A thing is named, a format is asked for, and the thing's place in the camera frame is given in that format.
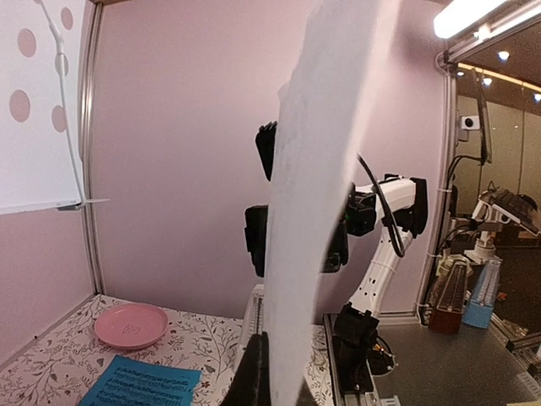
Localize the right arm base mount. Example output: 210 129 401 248
332 303 396 395

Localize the blue sheet music page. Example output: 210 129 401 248
79 355 201 405

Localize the aluminium front rail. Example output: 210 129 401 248
323 314 401 405

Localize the white sheet music page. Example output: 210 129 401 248
264 1 401 405

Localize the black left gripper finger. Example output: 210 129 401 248
223 332 271 406

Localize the pink plate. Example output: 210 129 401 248
94 303 168 350

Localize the white metronome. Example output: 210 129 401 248
240 284 265 350

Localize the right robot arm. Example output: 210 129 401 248
323 174 428 394

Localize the floral table mat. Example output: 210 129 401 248
0 294 335 406

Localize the right aluminium frame post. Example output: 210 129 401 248
79 1 106 294

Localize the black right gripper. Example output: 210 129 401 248
243 120 352 278

